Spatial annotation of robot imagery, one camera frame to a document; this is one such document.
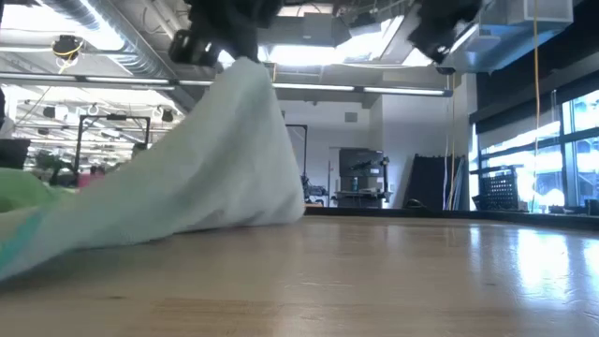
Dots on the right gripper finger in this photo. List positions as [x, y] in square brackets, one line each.
[433, 44]

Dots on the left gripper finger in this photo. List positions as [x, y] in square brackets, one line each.
[251, 47]
[229, 47]

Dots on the pale green microfiber towel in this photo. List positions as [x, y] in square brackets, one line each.
[210, 178]

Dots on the bright green microfiber towel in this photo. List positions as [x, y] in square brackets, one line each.
[21, 189]

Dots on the black background robot arm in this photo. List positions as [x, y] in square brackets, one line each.
[316, 191]

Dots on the grey ceiling box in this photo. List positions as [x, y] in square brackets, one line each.
[318, 28]

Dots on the black mesh crate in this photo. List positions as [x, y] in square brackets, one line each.
[498, 189]

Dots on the black square object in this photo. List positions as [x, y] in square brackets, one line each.
[14, 153]

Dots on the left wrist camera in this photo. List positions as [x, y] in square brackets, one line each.
[192, 47]

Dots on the corrugated ventilation duct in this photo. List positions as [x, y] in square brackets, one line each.
[126, 47]

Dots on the black gantry frame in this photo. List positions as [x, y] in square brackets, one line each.
[302, 159]
[78, 140]

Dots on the black aluminium table frame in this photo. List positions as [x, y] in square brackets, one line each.
[444, 214]

